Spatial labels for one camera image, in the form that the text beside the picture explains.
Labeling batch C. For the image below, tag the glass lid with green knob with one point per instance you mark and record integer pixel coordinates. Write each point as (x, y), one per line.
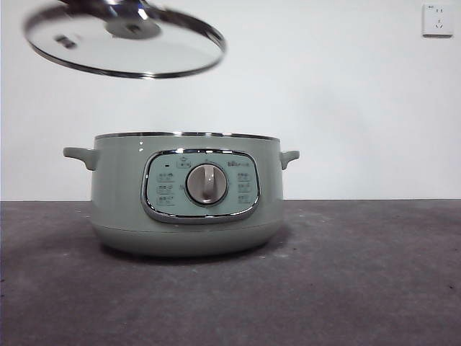
(151, 50)

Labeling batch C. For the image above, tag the sage green electric cooking pot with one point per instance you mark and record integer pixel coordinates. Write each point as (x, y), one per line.
(119, 187)

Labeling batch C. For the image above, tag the white wall socket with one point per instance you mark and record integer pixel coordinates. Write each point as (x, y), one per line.
(437, 21)

